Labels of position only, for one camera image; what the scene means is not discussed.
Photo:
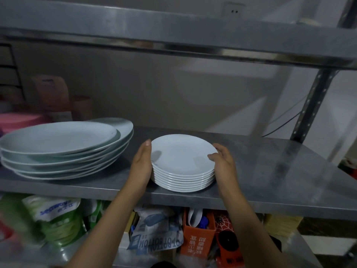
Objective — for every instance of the green white refill pouch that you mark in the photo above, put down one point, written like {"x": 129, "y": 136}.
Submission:
{"x": 55, "y": 228}

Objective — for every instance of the pink lidded jar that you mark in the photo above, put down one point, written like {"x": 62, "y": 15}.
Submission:
{"x": 19, "y": 121}

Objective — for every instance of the orange black web print gadget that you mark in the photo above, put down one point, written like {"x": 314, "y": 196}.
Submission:
{"x": 228, "y": 245}

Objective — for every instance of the pink tube white cap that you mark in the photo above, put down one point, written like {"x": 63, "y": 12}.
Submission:
{"x": 51, "y": 92}

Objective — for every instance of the pink cup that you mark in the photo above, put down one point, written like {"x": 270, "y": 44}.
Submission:
{"x": 83, "y": 108}

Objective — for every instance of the person's right hand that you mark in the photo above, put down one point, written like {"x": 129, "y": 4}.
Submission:
{"x": 227, "y": 173}

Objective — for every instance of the grey blue printed bag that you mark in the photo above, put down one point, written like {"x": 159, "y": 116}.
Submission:
{"x": 156, "y": 237}

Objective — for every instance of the yellow packet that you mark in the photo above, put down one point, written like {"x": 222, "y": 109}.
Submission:
{"x": 284, "y": 224}

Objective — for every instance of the person's left hand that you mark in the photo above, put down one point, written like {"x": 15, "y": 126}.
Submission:
{"x": 140, "y": 170}

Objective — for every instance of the blue cap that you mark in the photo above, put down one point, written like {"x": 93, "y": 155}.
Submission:
{"x": 203, "y": 222}

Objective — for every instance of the orange paper bag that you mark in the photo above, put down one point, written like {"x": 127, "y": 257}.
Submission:
{"x": 196, "y": 242}

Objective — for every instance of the white wall socket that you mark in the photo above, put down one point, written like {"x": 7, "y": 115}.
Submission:
{"x": 234, "y": 9}

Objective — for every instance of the stack of large white plates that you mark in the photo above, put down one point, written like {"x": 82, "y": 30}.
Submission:
{"x": 55, "y": 138}

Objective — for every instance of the person's left forearm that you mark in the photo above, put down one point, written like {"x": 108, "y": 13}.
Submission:
{"x": 106, "y": 234}

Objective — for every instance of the person's right forearm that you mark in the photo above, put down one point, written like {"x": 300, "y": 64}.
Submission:
{"x": 251, "y": 234}

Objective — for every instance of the grey metal shelf rack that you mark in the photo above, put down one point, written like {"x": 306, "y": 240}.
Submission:
{"x": 279, "y": 175}

